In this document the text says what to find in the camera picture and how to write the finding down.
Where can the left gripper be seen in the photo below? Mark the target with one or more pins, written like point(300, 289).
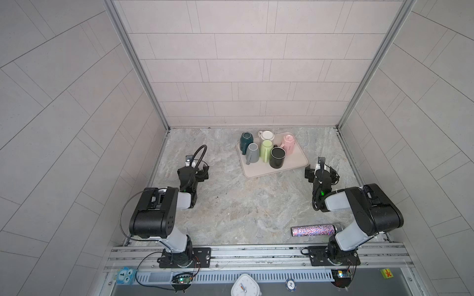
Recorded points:
point(200, 174)

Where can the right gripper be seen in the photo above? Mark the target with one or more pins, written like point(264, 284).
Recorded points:
point(311, 174)

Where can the light green mug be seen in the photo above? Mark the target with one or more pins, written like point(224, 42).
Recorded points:
point(265, 150)

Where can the grey mug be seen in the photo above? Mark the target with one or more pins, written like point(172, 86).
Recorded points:
point(252, 154)

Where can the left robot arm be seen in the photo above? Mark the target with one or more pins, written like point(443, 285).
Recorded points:
point(154, 220)

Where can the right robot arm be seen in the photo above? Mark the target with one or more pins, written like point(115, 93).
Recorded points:
point(373, 212)

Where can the pink mug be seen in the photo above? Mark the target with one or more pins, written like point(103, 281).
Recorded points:
point(288, 144)

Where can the black mug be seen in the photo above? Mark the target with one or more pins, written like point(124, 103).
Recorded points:
point(277, 157)

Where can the dark green mug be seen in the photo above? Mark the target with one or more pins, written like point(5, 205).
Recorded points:
point(245, 140)

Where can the white mug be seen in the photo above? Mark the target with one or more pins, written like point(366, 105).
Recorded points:
point(266, 135)

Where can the pink plastic tray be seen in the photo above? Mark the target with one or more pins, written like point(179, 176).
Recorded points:
point(297, 159)

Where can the glittery cylindrical bottle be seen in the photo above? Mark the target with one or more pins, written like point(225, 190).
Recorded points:
point(316, 230)

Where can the right circuit board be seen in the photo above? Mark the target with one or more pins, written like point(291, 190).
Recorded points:
point(342, 278)

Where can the circuit board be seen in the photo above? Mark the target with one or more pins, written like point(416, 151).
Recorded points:
point(182, 281)
point(342, 278)

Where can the left circuit board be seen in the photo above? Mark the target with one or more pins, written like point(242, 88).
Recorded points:
point(182, 281)

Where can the round blue badge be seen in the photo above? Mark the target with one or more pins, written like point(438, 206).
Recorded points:
point(290, 285)

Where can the blue owl sticker box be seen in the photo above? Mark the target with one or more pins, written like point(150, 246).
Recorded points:
point(126, 276)

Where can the white kitchen timer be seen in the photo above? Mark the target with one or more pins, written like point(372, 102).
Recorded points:
point(245, 285)

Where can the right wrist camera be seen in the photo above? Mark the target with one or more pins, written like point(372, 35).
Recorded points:
point(321, 163)

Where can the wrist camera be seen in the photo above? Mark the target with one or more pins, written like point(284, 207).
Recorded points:
point(321, 163)
point(190, 161)

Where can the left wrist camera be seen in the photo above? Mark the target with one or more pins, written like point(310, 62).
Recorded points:
point(190, 161)

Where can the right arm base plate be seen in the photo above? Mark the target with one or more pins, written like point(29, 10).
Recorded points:
point(330, 256)

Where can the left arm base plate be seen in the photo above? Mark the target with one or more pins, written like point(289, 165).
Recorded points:
point(197, 257)

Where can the aluminium mounting rail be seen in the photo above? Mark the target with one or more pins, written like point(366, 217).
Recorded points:
point(260, 257)

